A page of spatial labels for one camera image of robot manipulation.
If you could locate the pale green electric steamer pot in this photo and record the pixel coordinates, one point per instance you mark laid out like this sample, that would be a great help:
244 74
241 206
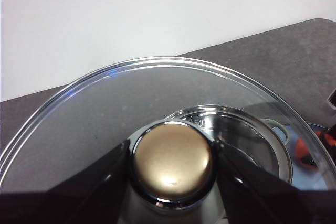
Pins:
236 129

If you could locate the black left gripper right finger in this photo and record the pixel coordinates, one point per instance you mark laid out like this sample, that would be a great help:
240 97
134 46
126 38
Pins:
262 197

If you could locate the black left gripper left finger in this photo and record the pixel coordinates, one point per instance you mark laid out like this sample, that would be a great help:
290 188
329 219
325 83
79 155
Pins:
60 197

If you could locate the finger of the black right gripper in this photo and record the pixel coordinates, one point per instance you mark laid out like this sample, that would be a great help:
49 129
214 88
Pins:
333 103
309 163

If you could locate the orange pumpkin with green stem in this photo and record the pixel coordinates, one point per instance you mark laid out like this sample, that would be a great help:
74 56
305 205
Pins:
299 148

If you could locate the glass lid with green knob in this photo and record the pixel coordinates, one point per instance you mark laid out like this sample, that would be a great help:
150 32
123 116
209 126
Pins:
172 155

